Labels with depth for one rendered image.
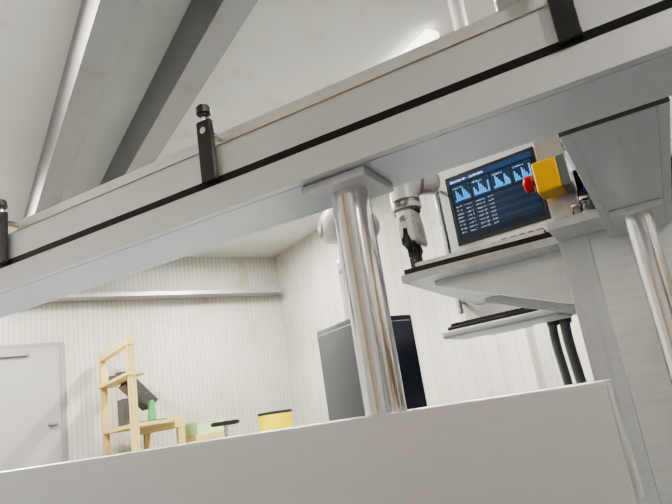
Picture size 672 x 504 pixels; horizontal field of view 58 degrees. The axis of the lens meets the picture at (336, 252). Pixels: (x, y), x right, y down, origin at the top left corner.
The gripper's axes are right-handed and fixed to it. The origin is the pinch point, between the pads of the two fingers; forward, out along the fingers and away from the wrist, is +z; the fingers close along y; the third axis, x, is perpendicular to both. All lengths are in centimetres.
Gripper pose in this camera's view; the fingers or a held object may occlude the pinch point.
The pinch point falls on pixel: (417, 264)
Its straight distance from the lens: 169.5
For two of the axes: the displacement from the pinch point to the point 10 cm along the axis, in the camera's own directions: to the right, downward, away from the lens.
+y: 4.8, 1.6, 8.6
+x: -8.6, 2.5, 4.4
